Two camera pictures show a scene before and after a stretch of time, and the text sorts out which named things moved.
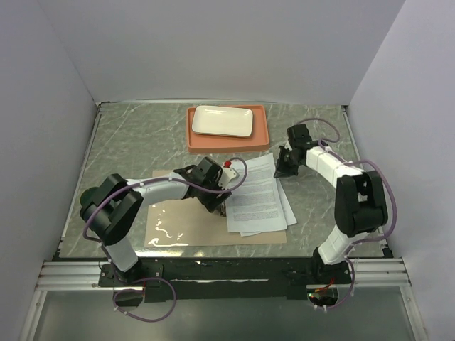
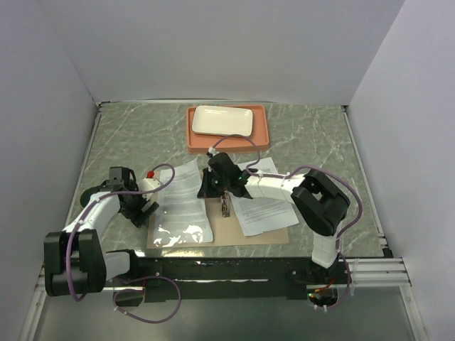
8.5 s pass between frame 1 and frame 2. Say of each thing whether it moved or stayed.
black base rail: stayed
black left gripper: moved
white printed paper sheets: moved
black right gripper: moved
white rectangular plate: stayed
